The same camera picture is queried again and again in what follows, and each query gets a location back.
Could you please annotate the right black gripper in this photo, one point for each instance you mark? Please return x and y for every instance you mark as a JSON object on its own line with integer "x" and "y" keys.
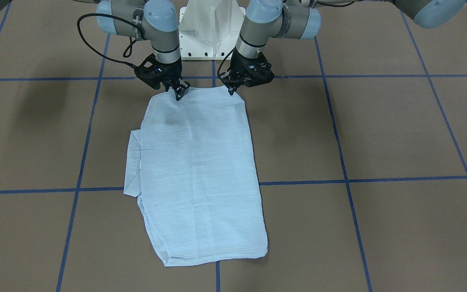
{"x": 171, "y": 75}

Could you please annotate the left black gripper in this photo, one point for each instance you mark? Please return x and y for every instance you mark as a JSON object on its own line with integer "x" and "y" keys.
{"x": 238, "y": 72}

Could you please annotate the light blue button shirt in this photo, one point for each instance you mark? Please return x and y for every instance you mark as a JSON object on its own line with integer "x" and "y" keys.
{"x": 191, "y": 168}

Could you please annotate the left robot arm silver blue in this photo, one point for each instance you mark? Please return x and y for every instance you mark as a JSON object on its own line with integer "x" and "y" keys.
{"x": 300, "y": 19}

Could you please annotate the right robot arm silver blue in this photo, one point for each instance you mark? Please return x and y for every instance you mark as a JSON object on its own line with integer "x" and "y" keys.
{"x": 144, "y": 20}

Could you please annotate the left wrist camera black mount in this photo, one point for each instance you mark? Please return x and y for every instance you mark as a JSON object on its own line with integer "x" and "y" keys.
{"x": 258, "y": 71}

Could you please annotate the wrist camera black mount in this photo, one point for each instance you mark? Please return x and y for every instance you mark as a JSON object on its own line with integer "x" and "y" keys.
{"x": 150, "y": 72}
{"x": 258, "y": 71}

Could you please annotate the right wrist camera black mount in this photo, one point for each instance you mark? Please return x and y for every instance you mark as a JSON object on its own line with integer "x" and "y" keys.
{"x": 150, "y": 72}

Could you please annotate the white pedestal column with base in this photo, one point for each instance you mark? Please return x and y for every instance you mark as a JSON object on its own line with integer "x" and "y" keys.
{"x": 209, "y": 29}

